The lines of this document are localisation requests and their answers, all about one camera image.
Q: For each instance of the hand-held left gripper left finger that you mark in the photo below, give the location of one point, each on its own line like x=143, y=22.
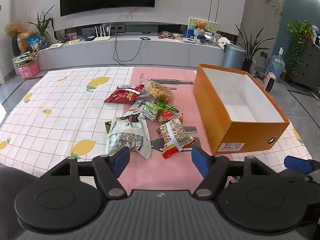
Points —
x=121, y=161

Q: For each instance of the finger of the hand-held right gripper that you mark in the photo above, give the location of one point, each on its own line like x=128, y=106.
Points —
x=297, y=163

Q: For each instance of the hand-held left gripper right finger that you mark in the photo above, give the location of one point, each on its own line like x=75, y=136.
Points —
x=200, y=161

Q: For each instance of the large white snack packet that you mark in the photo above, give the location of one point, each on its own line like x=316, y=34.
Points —
x=127, y=137

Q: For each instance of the nut packet with red end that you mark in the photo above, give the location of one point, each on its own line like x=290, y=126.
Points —
x=175, y=132

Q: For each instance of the dark brown snack packet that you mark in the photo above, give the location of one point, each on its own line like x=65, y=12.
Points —
x=131, y=118

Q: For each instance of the orange cardboard box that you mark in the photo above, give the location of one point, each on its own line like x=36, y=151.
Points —
x=220, y=120

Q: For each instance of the white carrot print packet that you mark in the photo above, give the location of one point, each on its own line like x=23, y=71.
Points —
x=135, y=106

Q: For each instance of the small red orange packet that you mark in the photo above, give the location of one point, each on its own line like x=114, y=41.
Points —
x=168, y=115

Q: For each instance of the lime green silver packet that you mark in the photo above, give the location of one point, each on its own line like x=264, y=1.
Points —
x=150, y=110

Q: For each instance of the red snack packet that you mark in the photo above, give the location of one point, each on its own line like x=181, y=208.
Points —
x=122, y=95

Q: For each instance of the yellow snack packet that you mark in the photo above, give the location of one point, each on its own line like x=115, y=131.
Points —
x=160, y=91

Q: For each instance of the pile of snacks on console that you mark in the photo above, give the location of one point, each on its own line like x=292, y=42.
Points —
x=170, y=35

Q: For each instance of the pink bottle print mat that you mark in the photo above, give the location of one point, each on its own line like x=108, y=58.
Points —
x=185, y=100

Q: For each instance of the small pink appliance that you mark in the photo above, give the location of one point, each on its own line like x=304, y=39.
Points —
x=269, y=81

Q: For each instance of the grey cabinet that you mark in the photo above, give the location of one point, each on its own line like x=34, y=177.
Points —
x=308, y=65

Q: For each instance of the blue water bottle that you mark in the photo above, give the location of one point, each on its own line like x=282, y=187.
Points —
x=275, y=66

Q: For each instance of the grey blue trash can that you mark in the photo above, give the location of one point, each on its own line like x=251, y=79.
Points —
x=233, y=56

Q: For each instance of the grey television console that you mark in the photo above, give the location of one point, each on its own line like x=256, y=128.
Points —
x=165, y=51

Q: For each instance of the tall leafy potted plant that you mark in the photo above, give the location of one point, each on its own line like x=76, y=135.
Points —
x=250, y=52

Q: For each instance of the white router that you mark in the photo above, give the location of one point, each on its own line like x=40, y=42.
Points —
x=102, y=38

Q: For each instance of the bushy green plant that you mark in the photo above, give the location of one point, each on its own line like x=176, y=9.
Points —
x=300, y=37

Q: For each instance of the blue gift box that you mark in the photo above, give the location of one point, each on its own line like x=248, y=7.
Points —
x=190, y=33

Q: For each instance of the pink storage box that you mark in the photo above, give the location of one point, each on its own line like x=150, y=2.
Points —
x=29, y=70

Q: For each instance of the green picture board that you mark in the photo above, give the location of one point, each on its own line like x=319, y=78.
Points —
x=212, y=26

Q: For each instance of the brown teddy bear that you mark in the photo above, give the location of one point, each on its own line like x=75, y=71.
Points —
x=200, y=25

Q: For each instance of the black and yellow packets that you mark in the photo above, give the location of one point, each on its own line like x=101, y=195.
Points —
x=25, y=57

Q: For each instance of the blue snack bag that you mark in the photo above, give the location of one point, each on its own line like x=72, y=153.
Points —
x=34, y=43

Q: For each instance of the gold vase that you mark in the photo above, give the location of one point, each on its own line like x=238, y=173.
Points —
x=24, y=41

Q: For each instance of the green potted plant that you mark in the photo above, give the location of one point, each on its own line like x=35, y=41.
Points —
x=42, y=25

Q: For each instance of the dried yellow flowers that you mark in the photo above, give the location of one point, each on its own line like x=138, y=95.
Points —
x=13, y=28

